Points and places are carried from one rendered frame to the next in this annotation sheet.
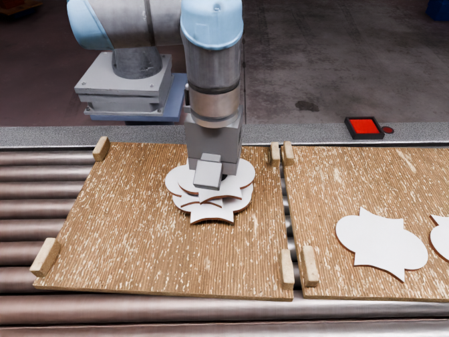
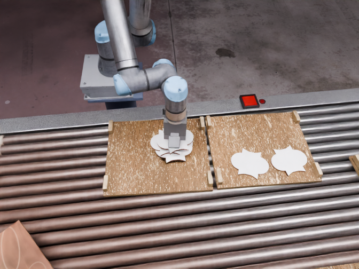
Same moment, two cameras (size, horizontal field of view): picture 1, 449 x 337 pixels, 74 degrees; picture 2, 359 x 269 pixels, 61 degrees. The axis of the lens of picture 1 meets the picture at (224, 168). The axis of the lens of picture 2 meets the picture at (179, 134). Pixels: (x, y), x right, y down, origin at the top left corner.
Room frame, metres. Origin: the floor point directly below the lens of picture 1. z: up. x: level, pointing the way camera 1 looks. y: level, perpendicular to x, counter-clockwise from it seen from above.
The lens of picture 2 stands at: (-0.32, 0.10, 1.98)
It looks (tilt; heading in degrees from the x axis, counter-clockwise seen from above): 53 degrees down; 352
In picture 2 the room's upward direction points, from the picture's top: 2 degrees clockwise
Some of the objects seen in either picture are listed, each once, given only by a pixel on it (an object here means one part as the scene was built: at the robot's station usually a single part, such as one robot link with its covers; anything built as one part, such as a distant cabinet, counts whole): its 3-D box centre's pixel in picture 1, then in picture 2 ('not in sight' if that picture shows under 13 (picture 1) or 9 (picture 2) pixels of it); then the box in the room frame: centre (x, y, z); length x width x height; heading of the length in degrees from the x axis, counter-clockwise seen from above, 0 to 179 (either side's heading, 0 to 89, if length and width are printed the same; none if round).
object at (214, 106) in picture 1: (212, 94); (174, 110); (0.39, 0.02, 1.16); 0.08 x 0.08 x 0.05
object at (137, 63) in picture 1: (135, 51); (112, 58); (0.88, 0.27, 1.01); 0.15 x 0.15 x 0.10
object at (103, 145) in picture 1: (101, 148); (110, 127); (0.51, 0.28, 0.95); 0.06 x 0.02 x 0.03; 177
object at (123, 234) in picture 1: (179, 204); (157, 153); (0.36, 0.09, 0.93); 0.41 x 0.35 x 0.02; 87
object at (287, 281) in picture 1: (286, 269); (209, 178); (0.22, -0.10, 0.95); 0.06 x 0.02 x 0.03; 177
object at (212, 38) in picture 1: (212, 41); (175, 94); (0.40, 0.02, 1.24); 0.09 x 0.08 x 0.11; 13
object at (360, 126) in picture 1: (363, 128); (249, 101); (0.62, -0.36, 0.92); 0.06 x 0.06 x 0.01; 1
